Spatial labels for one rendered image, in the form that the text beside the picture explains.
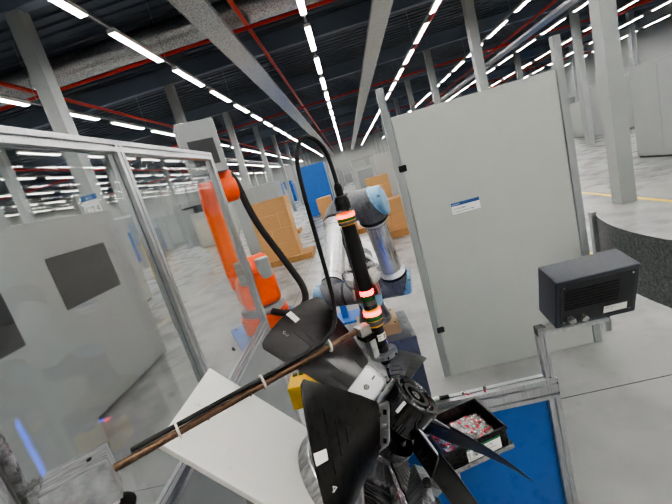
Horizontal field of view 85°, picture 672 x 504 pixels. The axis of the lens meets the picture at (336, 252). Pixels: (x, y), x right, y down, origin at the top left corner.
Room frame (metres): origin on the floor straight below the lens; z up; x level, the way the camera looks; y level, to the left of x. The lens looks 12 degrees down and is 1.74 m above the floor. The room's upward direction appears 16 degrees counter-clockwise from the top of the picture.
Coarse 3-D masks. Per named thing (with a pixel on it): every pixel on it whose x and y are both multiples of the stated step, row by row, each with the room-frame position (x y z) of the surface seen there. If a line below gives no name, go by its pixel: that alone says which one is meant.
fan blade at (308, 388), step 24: (312, 384) 0.56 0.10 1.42; (312, 408) 0.52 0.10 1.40; (336, 408) 0.56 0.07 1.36; (360, 408) 0.61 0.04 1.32; (312, 432) 0.49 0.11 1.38; (336, 432) 0.53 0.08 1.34; (360, 432) 0.57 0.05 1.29; (312, 456) 0.47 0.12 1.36; (336, 456) 0.50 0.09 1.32; (360, 456) 0.56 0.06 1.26; (360, 480) 0.54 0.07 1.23
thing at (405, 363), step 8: (400, 352) 1.05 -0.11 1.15; (408, 352) 1.06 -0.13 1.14; (368, 360) 1.01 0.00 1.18; (392, 360) 0.98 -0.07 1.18; (400, 360) 0.98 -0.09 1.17; (408, 360) 0.98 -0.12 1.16; (416, 360) 0.99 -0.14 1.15; (424, 360) 1.00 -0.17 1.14; (376, 368) 0.95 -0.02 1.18; (384, 368) 0.94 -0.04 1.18; (392, 368) 0.93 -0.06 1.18; (400, 368) 0.92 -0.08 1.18; (408, 368) 0.92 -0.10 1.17; (416, 368) 0.92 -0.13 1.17; (384, 376) 0.90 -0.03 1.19; (392, 376) 0.89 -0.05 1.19; (408, 376) 0.87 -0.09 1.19
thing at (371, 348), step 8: (360, 328) 0.80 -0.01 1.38; (368, 328) 0.80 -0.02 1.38; (360, 336) 0.80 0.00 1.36; (368, 336) 0.79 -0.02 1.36; (368, 344) 0.81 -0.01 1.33; (376, 344) 0.81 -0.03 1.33; (392, 344) 0.85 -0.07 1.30; (368, 352) 0.82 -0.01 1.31; (376, 352) 0.81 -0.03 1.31; (392, 352) 0.81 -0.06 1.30; (376, 360) 0.81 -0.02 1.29; (384, 360) 0.80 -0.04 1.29
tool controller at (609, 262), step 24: (552, 264) 1.16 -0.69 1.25; (576, 264) 1.12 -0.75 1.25; (600, 264) 1.09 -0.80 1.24; (624, 264) 1.06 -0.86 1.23; (552, 288) 1.09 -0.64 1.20; (576, 288) 1.07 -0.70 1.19; (600, 288) 1.07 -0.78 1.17; (624, 288) 1.06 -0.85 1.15; (552, 312) 1.12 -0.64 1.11; (576, 312) 1.09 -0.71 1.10; (600, 312) 1.09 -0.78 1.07; (624, 312) 1.09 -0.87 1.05
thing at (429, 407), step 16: (400, 384) 0.73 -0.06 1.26; (416, 384) 0.78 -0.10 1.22; (384, 400) 0.72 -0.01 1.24; (400, 400) 0.69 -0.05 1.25; (416, 400) 0.71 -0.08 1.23; (432, 400) 0.75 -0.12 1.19; (400, 416) 0.68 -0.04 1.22; (416, 416) 0.67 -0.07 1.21; (432, 416) 0.68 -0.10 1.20; (400, 432) 0.68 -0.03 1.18; (400, 448) 0.69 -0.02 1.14
